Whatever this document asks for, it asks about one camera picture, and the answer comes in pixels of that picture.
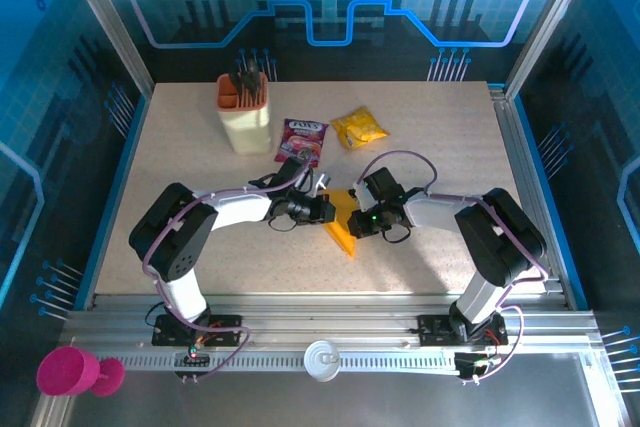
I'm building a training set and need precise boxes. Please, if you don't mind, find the purple candy bag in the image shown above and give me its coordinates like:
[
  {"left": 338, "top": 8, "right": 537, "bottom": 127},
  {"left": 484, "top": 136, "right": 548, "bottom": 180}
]
[{"left": 273, "top": 119, "right": 331, "bottom": 169}]

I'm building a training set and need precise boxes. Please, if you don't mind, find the yellow snack bag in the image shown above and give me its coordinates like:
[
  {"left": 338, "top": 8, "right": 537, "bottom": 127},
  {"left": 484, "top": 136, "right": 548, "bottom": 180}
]
[{"left": 329, "top": 105, "right": 391, "bottom": 151}]

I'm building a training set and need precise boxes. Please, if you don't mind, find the cream knife block orange top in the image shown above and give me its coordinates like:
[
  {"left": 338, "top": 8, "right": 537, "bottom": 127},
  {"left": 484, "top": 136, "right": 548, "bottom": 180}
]
[{"left": 215, "top": 72, "right": 275, "bottom": 157}]

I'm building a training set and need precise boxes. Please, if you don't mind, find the small LED circuit board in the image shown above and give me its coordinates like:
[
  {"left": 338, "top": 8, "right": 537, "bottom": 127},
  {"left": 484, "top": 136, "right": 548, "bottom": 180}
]
[
  {"left": 183, "top": 332, "right": 211, "bottom": 366},
  {"left": 453, "top": 350, "right": 501, "bottom": 382}
]

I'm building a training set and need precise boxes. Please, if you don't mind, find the pink plastic goblet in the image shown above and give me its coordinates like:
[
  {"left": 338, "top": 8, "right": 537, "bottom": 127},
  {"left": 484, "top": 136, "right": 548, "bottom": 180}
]
[{"left": 35, "top": 345, "right": 126, "bottom": 398}]

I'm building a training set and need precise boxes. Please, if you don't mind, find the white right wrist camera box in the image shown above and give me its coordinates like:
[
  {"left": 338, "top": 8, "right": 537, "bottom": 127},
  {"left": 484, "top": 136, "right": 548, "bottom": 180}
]
[{"left": 349, "top": 185, "right": 375, "bottom": 213}]

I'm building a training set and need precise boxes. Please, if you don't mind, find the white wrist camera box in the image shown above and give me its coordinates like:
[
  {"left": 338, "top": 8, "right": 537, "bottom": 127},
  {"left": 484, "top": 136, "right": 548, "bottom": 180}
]
[
  {"left": 349, "top": 185, "right": 375, "bottom": 213},
  {"left": 308, "top": 171, "right": 334, "bottom": 193}
]

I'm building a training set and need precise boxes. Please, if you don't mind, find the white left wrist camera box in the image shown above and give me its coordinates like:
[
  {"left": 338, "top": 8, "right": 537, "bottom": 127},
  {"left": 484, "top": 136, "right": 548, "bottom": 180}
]
[{"left": 308, "top": 171, "right": 334, "bottom": 193}]

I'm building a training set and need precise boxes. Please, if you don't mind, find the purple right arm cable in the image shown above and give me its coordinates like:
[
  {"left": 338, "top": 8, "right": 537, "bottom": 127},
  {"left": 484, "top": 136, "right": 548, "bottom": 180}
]
[{"left": 355, "top": 150, "right": 551, "bottom": 386}]

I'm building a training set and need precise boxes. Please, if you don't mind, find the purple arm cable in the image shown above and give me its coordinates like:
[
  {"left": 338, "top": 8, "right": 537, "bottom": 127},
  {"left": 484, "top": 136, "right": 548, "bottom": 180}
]
[
  {"left": 143, "top": 154, "right": 314, "bottom": 384},
  {"left": 355, "top": 150, "right": 551, "bottom": 386}
]

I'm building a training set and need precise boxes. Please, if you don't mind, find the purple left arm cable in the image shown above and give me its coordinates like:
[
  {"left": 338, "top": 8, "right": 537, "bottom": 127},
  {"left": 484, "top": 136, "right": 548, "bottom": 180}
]
[{"left": 143, "top": 154, "right": 314, "bottom": 384}]

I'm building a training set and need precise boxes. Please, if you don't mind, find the aluminium frame rail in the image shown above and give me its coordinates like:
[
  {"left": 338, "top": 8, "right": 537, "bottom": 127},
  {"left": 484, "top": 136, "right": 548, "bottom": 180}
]
[{"left": 59, "top": 293, "right": 601, "bottom": 363}]

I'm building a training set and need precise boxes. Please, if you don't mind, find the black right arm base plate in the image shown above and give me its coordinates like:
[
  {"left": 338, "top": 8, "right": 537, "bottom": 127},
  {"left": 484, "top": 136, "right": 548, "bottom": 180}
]
[{"left": 417, "top": 314, "right": 509, "bottom": 347}]

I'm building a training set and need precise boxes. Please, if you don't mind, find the aluminium side rail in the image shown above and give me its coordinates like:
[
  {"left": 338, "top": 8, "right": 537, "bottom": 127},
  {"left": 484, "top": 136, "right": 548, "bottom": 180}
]
[{"left": 487, "top": 82, "right": 576, "bottom": 311}]

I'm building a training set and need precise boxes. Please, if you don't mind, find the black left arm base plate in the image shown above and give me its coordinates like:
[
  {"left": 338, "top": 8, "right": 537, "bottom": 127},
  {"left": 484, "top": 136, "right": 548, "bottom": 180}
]
[{"left": 151, "top": 314, "right": 244, "bottom": 348}]

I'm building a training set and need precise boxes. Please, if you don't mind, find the slotted grey cable duct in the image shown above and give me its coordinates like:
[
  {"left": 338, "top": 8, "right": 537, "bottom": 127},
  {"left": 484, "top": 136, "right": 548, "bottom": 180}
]
[{"left": 110, "top": 350, "right": 462, "bottom": 374}]

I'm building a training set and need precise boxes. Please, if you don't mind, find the aluminium frame post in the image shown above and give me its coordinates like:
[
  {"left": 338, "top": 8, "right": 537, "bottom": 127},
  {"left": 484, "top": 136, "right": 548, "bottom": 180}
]
[
  {"left": 53, "top": 0, "right": 156, "bottom": 98},
  {"left": 502, "top": 0, "right": 601, "bottom": 98}
]

